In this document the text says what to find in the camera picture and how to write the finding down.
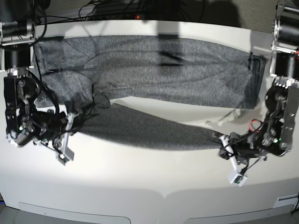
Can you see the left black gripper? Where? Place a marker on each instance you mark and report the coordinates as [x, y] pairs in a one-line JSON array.
[[245, 144]]

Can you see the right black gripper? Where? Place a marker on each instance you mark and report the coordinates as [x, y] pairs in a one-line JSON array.
[[51, 127]]

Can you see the grey long-sleeve T-shirt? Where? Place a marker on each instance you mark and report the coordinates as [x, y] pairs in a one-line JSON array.
[[92, 71]]

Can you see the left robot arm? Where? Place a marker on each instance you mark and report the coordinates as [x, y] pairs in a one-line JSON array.
[[274, 135]]

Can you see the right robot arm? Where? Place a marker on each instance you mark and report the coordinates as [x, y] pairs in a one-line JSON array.
[[23, 24]]

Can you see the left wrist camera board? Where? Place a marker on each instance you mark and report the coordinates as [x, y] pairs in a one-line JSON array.
[[237, 178]]

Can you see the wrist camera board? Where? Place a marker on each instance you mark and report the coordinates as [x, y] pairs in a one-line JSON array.
[[237, 178], [65, 157]]

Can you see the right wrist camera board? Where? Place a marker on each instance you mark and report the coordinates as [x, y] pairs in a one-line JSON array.
[[65, 157]]

